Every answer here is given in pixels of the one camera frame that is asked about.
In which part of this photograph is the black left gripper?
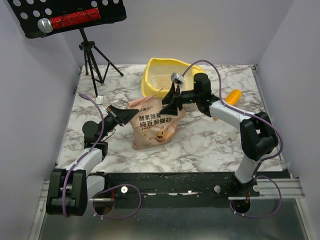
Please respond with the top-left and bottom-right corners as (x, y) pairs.
(98, 104), (139, 141)

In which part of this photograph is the pink cat litter bag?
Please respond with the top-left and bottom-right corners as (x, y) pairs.
(127, 92), (186, 150)

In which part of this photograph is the orange plastic scoop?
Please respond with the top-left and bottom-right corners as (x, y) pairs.
(224, 89), (242, 106)

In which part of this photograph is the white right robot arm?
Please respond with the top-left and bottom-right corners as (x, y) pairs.
(160, 72), (279, 196)

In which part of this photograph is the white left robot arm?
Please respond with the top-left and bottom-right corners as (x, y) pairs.
(46, 105), (139, 218)

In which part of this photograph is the beige cat litter pile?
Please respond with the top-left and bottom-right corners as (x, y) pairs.
(151, 75), (173, 90)

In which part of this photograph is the yellow litter box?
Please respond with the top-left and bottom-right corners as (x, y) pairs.
(141, 57), (190, 98)

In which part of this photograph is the red silver microphone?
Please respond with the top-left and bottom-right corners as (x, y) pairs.
(37, 8), (101, 34)

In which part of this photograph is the black music stand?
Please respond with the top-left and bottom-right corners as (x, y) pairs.
(0, 0), (127, 100)

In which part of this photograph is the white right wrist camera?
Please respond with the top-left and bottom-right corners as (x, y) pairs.
(170, 72), (185, 88)

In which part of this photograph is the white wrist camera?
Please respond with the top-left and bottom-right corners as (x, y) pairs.
(94, 95), (104, 106)
(170, 72), (185, 88)

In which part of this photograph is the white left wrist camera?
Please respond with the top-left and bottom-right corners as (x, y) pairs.
(94, 95), (104, 106)

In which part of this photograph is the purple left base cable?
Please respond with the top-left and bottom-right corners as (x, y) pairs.
(92, 184), (143, 221)

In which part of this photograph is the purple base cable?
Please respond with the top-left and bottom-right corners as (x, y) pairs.
(229, 175), (283, 218)
(92, 184), (143, 221)

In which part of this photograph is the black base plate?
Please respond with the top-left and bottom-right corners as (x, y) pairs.
(88, 170), (304, 212)

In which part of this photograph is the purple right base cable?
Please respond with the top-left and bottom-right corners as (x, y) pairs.
(229, 175), (283, 218)

